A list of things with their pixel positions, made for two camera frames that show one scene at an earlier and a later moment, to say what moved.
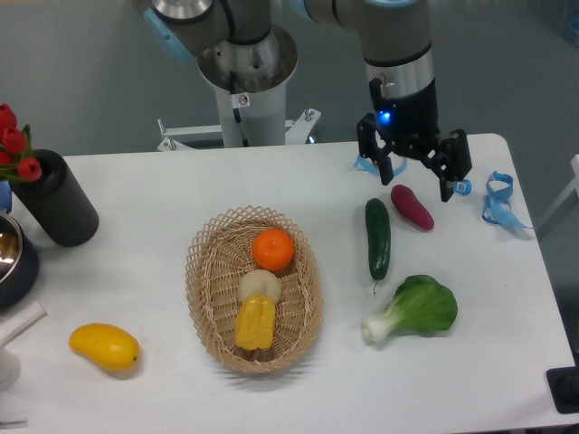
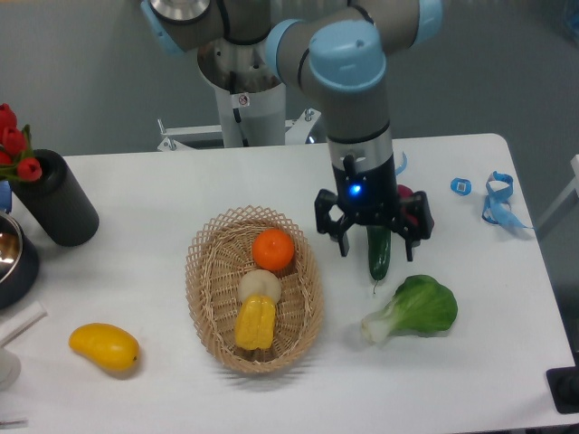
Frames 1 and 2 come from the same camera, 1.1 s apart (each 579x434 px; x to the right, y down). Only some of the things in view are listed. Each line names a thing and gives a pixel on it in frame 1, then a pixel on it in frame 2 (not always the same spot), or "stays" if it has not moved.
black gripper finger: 370,148 to 336,230
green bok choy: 421,306 stays
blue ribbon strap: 499,187 stays
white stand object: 10,369 stays
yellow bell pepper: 255,323 stays
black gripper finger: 450,159 to 414,221
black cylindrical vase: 56,202 stays
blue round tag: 467,187 stays
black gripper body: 410,123 to 366,196
